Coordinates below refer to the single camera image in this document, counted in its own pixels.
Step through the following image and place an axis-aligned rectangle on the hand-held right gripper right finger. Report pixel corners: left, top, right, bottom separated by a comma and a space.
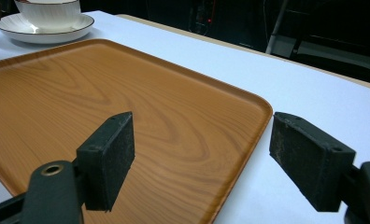
269, 111, 370, 224

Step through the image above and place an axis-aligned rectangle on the dark device with red light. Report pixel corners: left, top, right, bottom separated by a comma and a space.
188, 0, 219, 35

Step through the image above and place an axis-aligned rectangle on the white ribbed cup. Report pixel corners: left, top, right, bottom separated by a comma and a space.
14, 0, 82, 31

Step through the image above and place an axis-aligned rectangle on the wooden tray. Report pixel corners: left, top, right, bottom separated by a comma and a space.
0, 38, 274, 224

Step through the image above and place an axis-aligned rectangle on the white saucer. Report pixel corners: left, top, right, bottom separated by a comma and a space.
0, 13, 95, 45

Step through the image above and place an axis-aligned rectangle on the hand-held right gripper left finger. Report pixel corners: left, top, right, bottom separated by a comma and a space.
21, 111, 135, 224

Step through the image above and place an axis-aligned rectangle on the metal stand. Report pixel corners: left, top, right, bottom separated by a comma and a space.
264, 0, 291, 55

